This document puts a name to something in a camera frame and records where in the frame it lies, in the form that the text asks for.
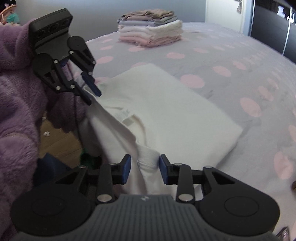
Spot grey pink-dotted bed cover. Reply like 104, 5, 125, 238
87, 23, 295, 240

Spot black sliding wardrobe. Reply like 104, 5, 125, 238
250, 0, 295, 63

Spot folded white garment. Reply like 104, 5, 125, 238
118, 20, 183, 40

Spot cream white long-sleeve shirt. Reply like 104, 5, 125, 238
82, 64, 243, 195

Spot folded pink garment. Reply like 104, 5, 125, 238
119, 35, 182, 48

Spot folded beige garment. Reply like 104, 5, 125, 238
120, 9, 175, 21

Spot white room door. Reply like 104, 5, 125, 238
205, 0, 247, 33

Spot folded grey garment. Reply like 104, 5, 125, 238
117, 16, 178, 27

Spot purple fleece sleeve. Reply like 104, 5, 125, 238
1, 24, 85, 240

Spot blue object on floor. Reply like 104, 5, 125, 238
38, 153, 71, 176

